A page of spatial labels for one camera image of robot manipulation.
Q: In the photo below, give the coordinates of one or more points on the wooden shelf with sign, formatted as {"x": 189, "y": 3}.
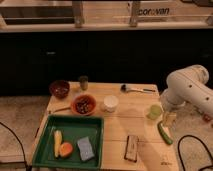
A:
{"x": 101, "y": 15}

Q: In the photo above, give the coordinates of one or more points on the orange fruit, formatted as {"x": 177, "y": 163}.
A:
{"x": 65, "y": 149}

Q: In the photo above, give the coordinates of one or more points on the green plastic tray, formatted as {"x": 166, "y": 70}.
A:
{"x": 73, "y": 128}

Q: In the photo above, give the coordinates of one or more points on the white paper cup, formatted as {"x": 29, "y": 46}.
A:
{"x": 110, "y": 103}

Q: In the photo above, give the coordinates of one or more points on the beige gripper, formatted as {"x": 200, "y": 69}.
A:
{"x": 168, "y": 118}

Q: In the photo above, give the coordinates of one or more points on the green plastic cup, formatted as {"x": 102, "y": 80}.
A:
{"x": 154, "y": 112}

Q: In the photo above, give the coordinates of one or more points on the small dark glass jar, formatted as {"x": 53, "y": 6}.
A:
{"x": 83, "y": 81}

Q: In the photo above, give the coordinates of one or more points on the blue sponge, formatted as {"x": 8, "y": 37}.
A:
{"x": 85, "y": 148}

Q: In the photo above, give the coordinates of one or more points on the green chili pepper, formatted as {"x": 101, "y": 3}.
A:
{"x": 163, "y": 134}

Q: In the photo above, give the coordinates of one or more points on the yellow corn cob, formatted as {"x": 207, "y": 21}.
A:
{"x": 57, "y": 142}

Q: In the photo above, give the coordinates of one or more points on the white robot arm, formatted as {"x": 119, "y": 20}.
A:
{"x": 188, "y": 85}

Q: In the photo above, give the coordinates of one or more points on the wooden spoon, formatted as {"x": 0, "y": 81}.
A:
{"x": 57, "y": 110}

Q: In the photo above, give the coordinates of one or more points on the orange bowl with beans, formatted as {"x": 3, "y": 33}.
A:
{"x": 84, "y": 105}

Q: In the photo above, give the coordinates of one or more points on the dark red bowl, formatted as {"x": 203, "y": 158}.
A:
{"x": 59, "y": 89}

